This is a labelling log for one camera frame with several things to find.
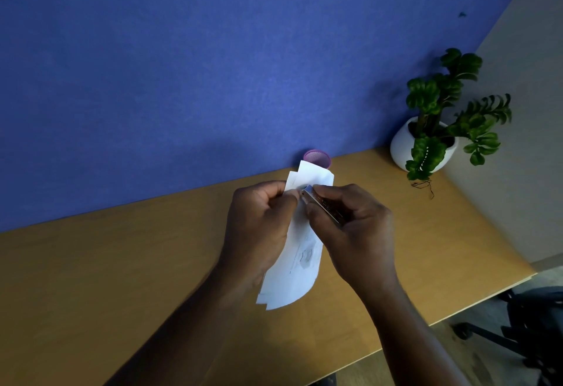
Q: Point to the person's right thumb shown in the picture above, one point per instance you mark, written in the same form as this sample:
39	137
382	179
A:
319	223

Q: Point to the green leafy plant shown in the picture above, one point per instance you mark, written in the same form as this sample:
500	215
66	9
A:
444	99

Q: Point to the white paper sheets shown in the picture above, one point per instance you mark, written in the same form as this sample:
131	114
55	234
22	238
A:
295	262

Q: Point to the person's right hand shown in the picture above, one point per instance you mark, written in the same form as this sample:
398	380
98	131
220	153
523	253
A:
360	240

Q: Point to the white plant pot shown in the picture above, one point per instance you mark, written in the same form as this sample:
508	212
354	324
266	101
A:
402	146

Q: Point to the black office chair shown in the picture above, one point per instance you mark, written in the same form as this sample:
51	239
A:
523	324

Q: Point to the person's left forearm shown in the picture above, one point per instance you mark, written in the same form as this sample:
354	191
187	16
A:
176	333

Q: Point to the silver stapler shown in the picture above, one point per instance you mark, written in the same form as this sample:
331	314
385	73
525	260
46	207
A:
323	205

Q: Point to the purple round cup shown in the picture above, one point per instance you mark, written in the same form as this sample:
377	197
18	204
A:
317	158

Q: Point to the person's left hand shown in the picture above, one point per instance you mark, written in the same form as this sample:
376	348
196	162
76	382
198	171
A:
253	231

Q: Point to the person's left thumb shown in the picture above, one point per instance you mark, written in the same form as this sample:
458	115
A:
288	209

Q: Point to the person's right forearm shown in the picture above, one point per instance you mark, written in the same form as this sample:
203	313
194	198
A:
413	337

